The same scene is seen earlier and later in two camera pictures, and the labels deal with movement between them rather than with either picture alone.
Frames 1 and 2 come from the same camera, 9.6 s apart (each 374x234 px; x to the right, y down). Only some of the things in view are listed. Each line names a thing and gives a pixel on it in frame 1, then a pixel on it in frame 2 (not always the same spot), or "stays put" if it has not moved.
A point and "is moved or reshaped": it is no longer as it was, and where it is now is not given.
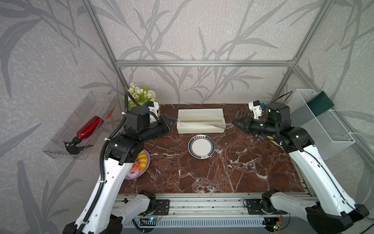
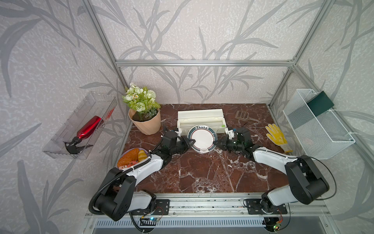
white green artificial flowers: [142, 96] stays put
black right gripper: [246, 124] -> [223, 141]
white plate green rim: [201, 146] is moved or reshaped
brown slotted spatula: [241, 114] stays put
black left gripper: [165, 125] -> [186, 144]
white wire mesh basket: [328, 135] stays put
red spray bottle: [73, 147] stays put
